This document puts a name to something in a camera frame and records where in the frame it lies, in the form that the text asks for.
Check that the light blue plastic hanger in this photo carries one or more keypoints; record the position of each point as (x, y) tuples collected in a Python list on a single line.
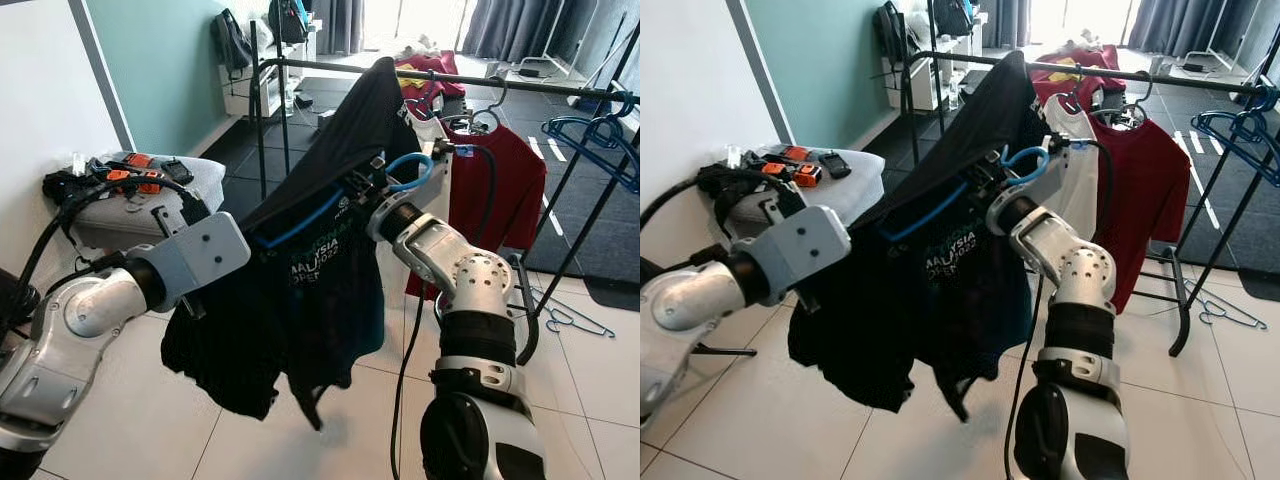
[(430, 170), (1045, 160)]

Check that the black printed t-shirt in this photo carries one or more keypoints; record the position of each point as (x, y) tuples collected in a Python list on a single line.
[(300, 320), (900, 320)]

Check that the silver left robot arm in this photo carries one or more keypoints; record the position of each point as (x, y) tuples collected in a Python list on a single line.
[(70, 320), (690, 300)]

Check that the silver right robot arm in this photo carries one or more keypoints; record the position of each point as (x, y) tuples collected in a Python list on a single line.
[(1085, 275), (470, 280)]

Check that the dark blue hanger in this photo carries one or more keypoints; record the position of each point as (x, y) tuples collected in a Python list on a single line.
[(1072, 98), (428, 100)]

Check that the thin metal hanger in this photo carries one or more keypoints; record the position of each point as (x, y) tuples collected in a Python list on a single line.
[(1140, 100), (497, 100)]

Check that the empty blue plastic hanger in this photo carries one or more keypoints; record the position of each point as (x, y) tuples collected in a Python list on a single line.
[(1260, 160), (615, 165), (570, 125), (1215, 120)]

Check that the white printed t-shirt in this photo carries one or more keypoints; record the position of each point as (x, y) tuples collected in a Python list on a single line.
[(432, 130), (1075, 190)]

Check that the white shelf unit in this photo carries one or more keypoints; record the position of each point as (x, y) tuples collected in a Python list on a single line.
[(925, 85), (240, 95)]

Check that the red t-shirt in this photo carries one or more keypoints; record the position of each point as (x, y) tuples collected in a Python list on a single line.
[(1140, 200), (500, 190)]

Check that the red cloth covered table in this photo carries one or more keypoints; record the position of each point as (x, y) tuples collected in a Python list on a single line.
[(1085, 60), (430, 65)]

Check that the black metal clothes rack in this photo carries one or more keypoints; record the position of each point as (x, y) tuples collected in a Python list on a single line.
[(300, 64), (960, 57)]

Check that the narrow grey curtain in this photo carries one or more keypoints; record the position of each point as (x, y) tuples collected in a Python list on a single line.
[(1005, 22), (338, 25)]

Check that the black handheld device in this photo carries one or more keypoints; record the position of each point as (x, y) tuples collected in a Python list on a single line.
[(835, 165), (177, 172)]

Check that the black backpack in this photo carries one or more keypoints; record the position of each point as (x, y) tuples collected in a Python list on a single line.
[(953, 18), (288, 22)]

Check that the black flat bag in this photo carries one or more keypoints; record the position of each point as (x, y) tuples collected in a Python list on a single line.
[(893, 32), (232, 40)]

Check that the orange and black tool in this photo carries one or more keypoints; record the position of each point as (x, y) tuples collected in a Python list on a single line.
[(795, 165), (135, 165)]

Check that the wide grey curtain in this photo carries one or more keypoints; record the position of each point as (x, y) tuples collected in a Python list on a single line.
[(1190, 25), (520, 28)]

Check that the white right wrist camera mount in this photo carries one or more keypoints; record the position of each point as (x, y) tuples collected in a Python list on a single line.
[(425, 190), (1045, 185)]

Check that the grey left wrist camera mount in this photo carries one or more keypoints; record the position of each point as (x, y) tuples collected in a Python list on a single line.
[(800, 245), (205, 250)]

